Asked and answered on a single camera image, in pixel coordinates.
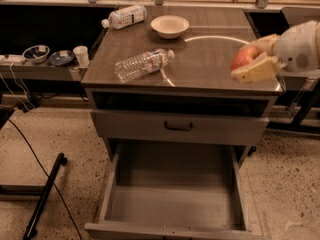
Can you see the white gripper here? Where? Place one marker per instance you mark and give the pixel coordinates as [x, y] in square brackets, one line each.
[294, 49]

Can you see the red apple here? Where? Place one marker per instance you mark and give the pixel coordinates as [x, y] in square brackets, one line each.
[244, 57]

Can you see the grey drawer cabinet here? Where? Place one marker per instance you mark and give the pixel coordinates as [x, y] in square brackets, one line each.
[197, 81]

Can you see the open lower grey drawer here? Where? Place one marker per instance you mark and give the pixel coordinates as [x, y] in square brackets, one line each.
[173, 191]

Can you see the clear plastic water bottle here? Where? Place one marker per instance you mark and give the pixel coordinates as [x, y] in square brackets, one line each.
[143, 64]

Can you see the white labelled bottle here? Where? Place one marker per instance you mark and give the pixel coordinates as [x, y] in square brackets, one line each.
[125, 17]

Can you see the white paper cup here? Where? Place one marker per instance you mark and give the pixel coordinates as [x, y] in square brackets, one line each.
[81, 53]

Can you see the dark blue bowl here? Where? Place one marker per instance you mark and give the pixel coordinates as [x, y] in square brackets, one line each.
[61, 58]

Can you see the white rimmed dark bowl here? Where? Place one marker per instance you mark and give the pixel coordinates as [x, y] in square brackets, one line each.
[36, 54]

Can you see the white power strip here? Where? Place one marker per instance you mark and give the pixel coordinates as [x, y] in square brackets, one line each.
[16, 59]

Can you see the black floor stand bar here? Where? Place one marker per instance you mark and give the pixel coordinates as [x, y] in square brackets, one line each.
[31, 230]

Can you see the closed upper drawer with handle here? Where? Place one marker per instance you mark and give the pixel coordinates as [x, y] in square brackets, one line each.
[171, 127]

